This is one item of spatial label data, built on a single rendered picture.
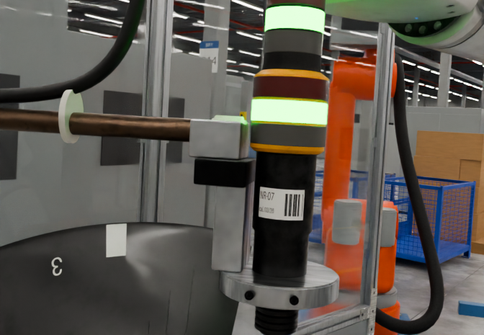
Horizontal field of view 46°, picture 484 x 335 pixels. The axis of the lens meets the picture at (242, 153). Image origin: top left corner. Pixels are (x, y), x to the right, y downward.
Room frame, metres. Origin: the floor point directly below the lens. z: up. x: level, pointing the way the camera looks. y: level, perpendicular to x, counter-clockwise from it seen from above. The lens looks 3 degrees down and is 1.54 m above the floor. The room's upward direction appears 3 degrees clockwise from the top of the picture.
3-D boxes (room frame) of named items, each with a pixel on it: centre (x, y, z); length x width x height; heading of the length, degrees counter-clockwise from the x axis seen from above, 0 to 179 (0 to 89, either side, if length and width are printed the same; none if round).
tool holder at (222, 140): (0.33, -0.02, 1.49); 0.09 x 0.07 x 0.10; 80
